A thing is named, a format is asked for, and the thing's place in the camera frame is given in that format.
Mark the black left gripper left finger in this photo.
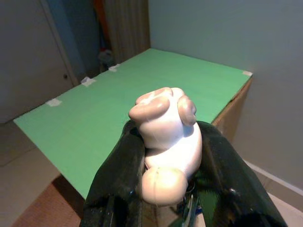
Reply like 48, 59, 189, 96
81, 119, 149, 227

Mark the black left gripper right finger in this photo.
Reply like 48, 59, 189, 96
189, 120, 288, 227

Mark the metal key bunch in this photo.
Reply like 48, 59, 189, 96
183, 179, 202, 216

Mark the white toy figure keychain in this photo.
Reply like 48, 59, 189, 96
128, 87, 204, 205

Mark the green-topped cardboard box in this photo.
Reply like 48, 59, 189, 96
13, 48, 253, 199

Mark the white cabinet door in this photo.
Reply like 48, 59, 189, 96
0, 0, 80, 123

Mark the orange stick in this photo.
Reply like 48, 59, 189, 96
93, 0, 111, 52

